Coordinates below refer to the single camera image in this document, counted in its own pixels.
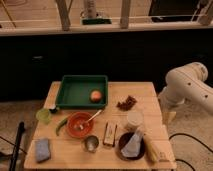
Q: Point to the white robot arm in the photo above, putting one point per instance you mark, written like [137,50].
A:
[187,82]

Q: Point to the white paper cup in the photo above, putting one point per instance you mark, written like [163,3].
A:
[133,120]

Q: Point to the metal cup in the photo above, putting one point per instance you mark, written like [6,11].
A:
[91,143]

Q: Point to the light green plastic cup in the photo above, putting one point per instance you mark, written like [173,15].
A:
[43,115]

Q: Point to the orange peach fruit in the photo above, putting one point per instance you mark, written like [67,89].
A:
[95,96]

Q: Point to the metal spoon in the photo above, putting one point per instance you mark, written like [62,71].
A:
[90,119]

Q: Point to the green plastic tray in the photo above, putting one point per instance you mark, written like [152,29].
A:
[75,92]

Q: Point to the wooden block toy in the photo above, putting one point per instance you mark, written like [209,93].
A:
[109,134]

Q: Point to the red bowl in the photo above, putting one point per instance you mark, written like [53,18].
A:
[78,125]

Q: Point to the wooden folding table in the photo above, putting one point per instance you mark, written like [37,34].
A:
[68,152]

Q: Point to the dark brown plate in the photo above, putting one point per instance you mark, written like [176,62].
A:
[123,141]

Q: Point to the green chili pepper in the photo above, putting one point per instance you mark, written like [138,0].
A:
[60,125]

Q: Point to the small dark object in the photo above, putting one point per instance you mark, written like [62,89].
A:
[53,109]

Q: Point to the grey folded cloth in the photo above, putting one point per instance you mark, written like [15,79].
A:
[133,143]

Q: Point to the blue sponge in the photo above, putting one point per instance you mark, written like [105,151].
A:
[42,150]

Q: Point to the black pole stand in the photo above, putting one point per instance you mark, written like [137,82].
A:
[20,131]

